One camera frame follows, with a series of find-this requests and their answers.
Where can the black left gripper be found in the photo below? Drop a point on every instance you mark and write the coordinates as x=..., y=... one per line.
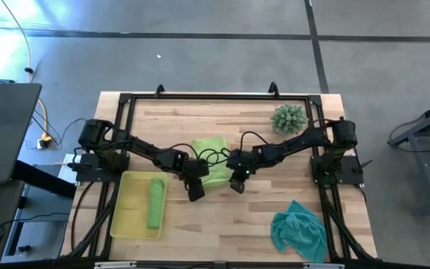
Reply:
x=194, y=169

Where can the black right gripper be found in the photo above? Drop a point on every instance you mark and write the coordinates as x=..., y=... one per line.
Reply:
x=241, y=162

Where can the lime green microfiber towel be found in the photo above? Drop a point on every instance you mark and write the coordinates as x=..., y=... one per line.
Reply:
x=156, y=205
x=218, y=175

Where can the yellow plastic basket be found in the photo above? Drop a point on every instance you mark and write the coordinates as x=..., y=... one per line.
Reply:
x=131, y=205

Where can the teal microfiber towel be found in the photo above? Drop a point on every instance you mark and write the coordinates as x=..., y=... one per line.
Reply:
x=299, y=231

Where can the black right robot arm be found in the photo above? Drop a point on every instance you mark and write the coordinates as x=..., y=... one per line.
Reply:
x=297, y=143

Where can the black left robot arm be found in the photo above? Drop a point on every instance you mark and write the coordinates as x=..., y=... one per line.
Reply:
x=144, y=147

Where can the green artificial plant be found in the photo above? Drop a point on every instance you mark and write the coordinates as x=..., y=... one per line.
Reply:
x=289, y=119

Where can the black table clamp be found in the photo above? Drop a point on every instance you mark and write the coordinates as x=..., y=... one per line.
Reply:
x=273, y=89
x=159, y=89

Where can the white paper sheet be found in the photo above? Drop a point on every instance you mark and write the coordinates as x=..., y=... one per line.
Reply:
x=67, y=173

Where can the grey low cart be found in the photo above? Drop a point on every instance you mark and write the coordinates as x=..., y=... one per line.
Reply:
x=47, y=201

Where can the black desk support beam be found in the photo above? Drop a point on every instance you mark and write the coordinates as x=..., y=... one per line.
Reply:
x=43, y=179

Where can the grey metal side table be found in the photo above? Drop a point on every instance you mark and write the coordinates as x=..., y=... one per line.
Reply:
x=420, y=130

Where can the dark grey desk top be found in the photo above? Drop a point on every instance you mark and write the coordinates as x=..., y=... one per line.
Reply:
x=2, y=130

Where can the black metal table frame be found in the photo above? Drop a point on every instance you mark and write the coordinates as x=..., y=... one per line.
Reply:
x=218, y=96

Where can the silver metal bracket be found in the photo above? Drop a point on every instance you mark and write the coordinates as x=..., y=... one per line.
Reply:
x=114, y=265
x=323, y=266

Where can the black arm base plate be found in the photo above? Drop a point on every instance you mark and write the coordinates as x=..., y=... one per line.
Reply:
x=88, y=173
x=349, y=172

